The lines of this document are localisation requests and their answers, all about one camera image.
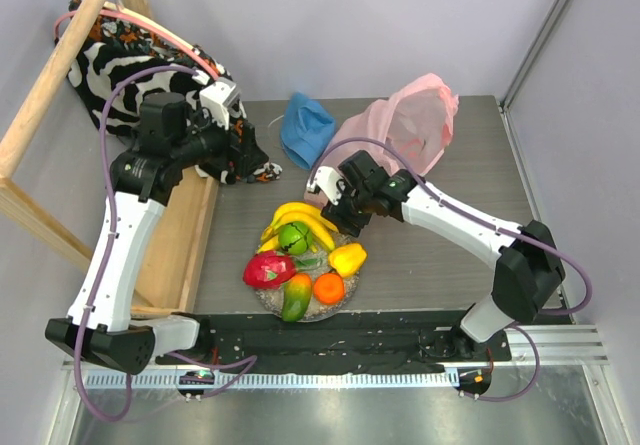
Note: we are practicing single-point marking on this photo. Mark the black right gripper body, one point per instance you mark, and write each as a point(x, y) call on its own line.
point(345, 207)

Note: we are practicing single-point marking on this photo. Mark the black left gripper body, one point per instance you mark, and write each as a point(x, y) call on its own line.
point(209, 143)

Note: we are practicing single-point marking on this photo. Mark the yellow fake banana bunch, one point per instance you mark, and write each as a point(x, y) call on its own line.
point(320, 227)

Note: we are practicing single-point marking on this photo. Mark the yellow fake bell pepper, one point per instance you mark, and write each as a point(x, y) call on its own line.
point(347, 260)

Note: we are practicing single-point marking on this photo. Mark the pink plastic bag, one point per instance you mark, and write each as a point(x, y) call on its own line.
point(417, 121)

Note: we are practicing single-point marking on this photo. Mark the single yellow fake banana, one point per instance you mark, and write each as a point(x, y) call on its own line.
point(272, 244)

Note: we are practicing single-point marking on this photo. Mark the orange fake fruit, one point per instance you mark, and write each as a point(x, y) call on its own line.
point(329, 288)

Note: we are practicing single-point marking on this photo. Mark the red fake dragon fruit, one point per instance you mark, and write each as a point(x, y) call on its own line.
point(271, 269)

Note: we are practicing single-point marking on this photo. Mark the green orange fake mango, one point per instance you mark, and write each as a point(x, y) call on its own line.
point(297, 296)

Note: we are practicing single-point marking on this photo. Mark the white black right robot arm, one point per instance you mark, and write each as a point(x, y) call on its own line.
point(526, 270)

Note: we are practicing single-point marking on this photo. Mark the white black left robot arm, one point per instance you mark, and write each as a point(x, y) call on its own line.
point(98, 327)

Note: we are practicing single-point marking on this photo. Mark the blue bucket hat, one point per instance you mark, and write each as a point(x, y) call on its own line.
point(307, 128)

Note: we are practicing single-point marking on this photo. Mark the pink hanger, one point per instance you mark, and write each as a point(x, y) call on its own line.
point(121, 44)

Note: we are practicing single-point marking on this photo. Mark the speckled round plate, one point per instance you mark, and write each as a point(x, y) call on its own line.
point(272, 299)

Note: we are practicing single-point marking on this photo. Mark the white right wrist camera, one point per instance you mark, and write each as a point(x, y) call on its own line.
point(328, 181)

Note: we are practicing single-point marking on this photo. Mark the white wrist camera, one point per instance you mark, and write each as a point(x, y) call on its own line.
point(328, 181)
point(217, 98)

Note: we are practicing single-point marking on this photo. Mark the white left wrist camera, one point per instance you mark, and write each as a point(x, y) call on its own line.
point(217, 98)

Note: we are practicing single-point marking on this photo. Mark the wooden rack frame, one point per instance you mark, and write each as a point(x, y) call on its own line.
point(61, 175)

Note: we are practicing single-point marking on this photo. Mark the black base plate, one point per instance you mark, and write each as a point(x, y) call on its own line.
point(370, 342)

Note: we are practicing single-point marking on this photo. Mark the aluminium rail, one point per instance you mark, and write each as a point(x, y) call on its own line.
point(535, 346)

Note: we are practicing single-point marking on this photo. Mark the aluminium corner post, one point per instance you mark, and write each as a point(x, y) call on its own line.
point(550, 24)

